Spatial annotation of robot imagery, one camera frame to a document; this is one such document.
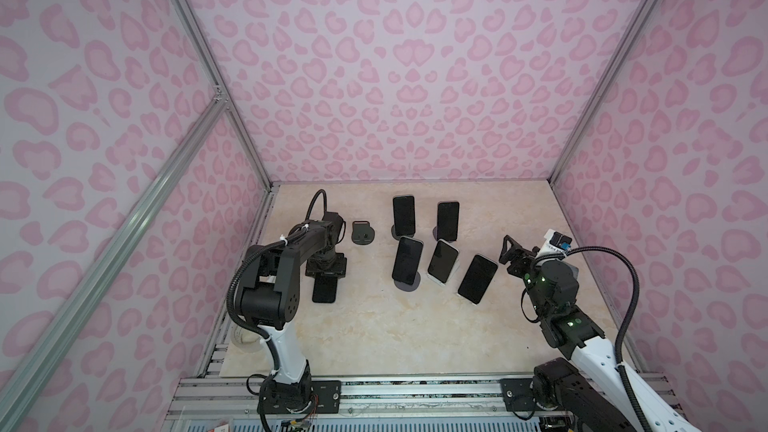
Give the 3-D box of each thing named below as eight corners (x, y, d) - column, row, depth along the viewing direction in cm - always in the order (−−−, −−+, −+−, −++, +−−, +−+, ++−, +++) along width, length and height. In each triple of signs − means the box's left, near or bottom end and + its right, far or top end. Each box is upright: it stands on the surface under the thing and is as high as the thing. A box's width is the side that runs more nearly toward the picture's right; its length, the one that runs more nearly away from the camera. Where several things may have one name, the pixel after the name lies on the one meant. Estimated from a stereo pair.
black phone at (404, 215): (393, 238, 105) (393, 210, 94) (394, 224, 109) (393, 196, 97) (413, 238, 105) (415, 210, 93) (412, 224, 109) (414, 196, 97)
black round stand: (354, 244, 104) (351, 230, 98) (355, 235, 107) (352, 220, 100) (374, 244, 104) (372, 230, 98) (374, 235, 107) (373, 220, 100)
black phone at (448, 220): (435, 243, 104) (440, 215, 92) (434, 228, 108) (438, 199, 96) (455, 243, 104) (462, 214, 92) (453, 228, 108) (460, 199, 96)
